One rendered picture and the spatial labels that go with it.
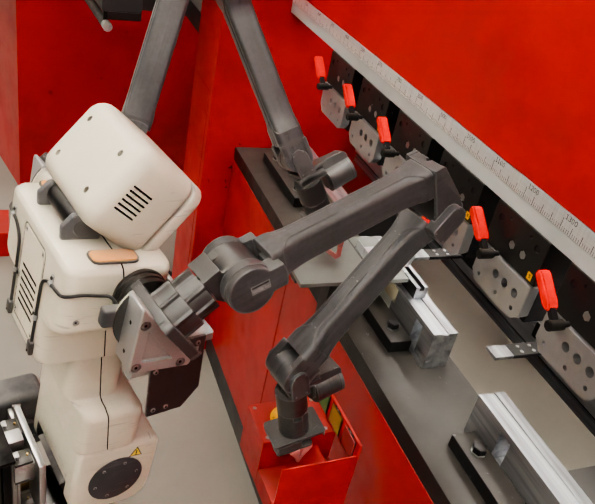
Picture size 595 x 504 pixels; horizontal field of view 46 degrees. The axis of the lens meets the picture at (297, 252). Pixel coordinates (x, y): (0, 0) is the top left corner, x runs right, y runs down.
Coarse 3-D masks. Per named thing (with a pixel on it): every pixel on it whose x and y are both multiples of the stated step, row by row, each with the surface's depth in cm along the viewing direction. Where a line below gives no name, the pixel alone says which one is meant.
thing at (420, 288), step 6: (408, 270) 162; (414, 270) 161; (408, 276) 159; (414, 276) 160; (408, 282) 158; (414, 282) 157; (420, 282) 158; (408, 288) 158; (414, 288) 156; (420, 288) 157; (426, 288) 156; (414, 294) 156; (420, 294) 157
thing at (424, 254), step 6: (420, 252) 168; (426, 252) 168; (432, 252) 169; (438, 252) 170; (444, 252) 170; (414, 258) 165; (420, 258) 166; (426, 258) 167; (432, 258) 167; (438, 258) 168; (444, 258) 169; (450, 258) 169; (456, 258) 170; (462, 258) 173; (468, 258) 170; (474, 258) 168; (468, 264) 170
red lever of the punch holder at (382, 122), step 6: (378, 120) 156; (384, 120) 155; (378, 126) 156; (384, 126) 155; (384, 132) 154; (384, 138) 154; (390, 138) 155; (384, 144) 154; (384, 150) 153; (390, 150) 154; (384, 156) 153; (390, 156) 154
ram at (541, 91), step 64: (320, 0) 192; (384, 0) 160; (448, 0) 137; (512, 0) 119; (576, 0) 106; (448, 64) 137; (512, 64) 120; (576, 64) 106; (512, 128) 120; (576, 128) 107; (512, 192) 121; (576, 192) 107; (576, 256) 108
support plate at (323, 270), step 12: (360, 240) 168; (372, 240) 169; (324, 252) 161; (348, 252) 163; (312, 264) 155; (324, 264) 156; (336, 264) 157; (348, 264) 158; (300, 276) 150; (312, 276) 151; (324, 276) 152; (336, 276) 153; (396, 276) 158
